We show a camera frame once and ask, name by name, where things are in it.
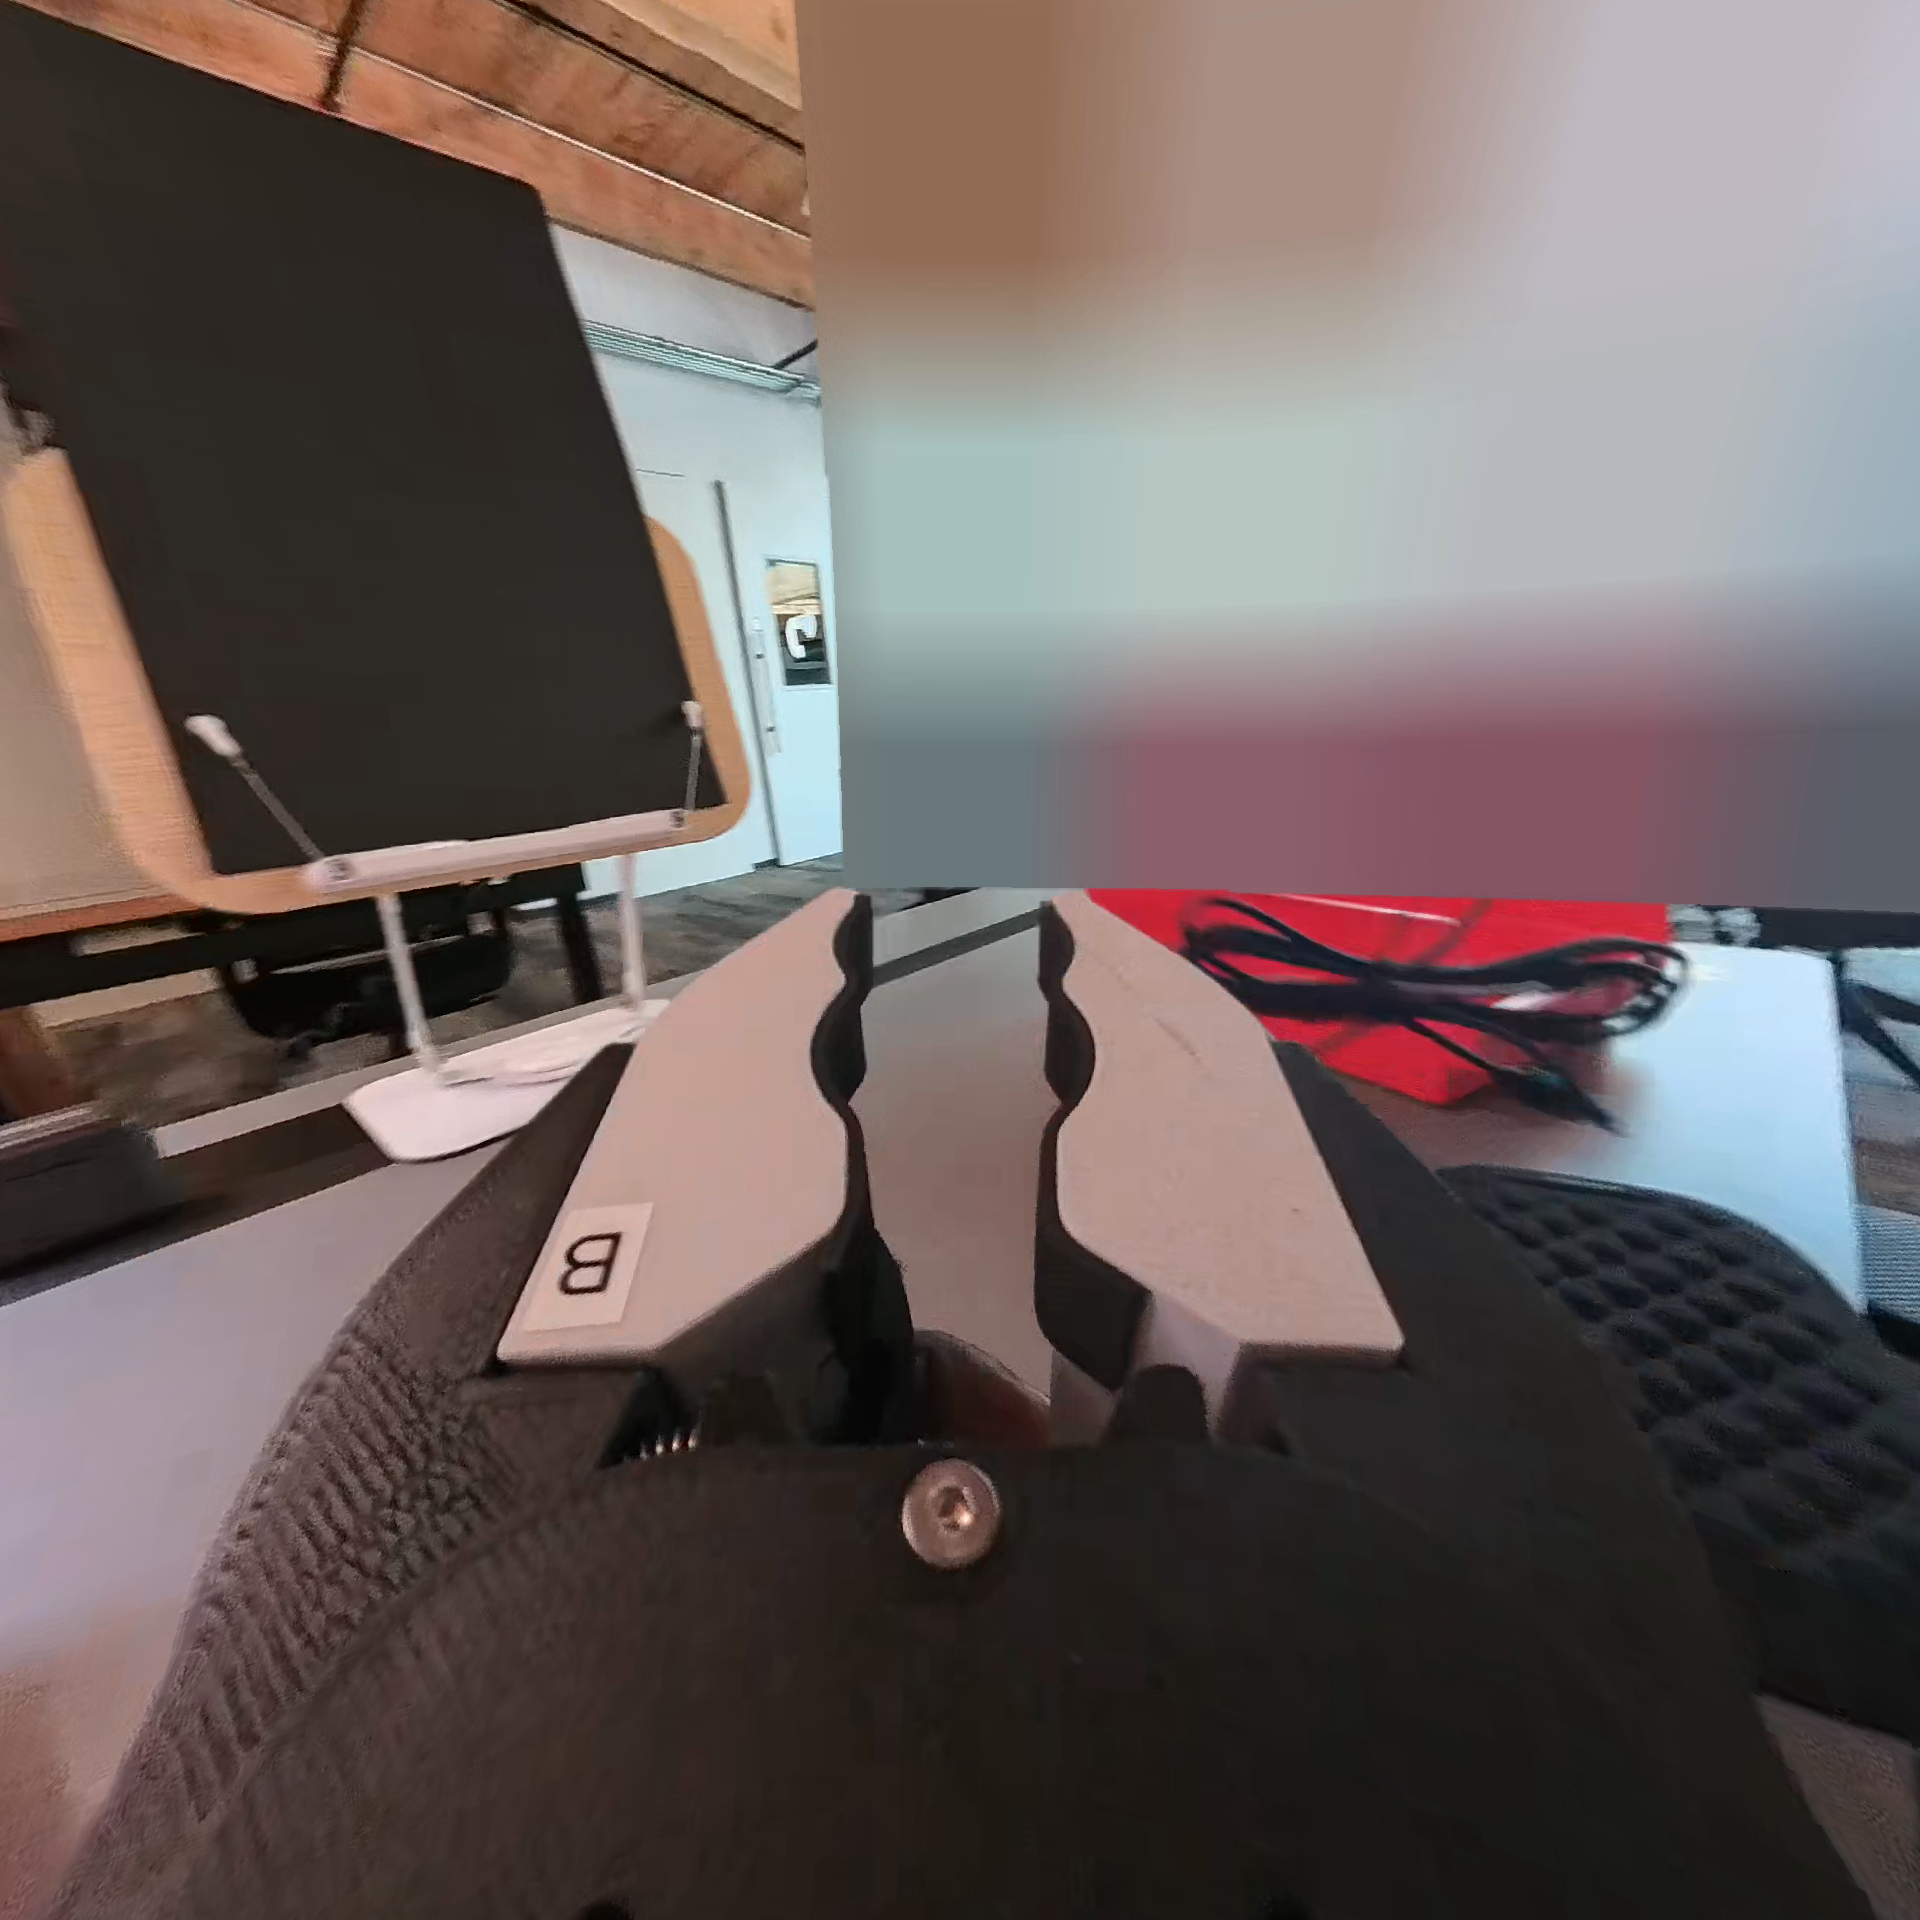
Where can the black box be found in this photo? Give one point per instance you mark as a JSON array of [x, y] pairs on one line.
[[74, 1193]]

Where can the black flat panel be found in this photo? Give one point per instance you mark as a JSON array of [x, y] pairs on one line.
[[331, 495]]

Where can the red box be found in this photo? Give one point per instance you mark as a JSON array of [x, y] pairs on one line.
[[1350, 1034]]

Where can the white door with window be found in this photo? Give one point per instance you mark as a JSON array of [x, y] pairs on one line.
[[802, 751]]

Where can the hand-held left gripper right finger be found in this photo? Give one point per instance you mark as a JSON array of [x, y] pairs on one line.
[[1214, 1171]]

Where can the wooden desk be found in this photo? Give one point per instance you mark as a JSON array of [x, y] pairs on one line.
[[90, 915]]

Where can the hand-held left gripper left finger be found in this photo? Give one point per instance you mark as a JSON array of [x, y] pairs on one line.
[[705, 1141]]

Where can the black bag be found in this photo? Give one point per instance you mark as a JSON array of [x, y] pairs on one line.
[[360, 975]]

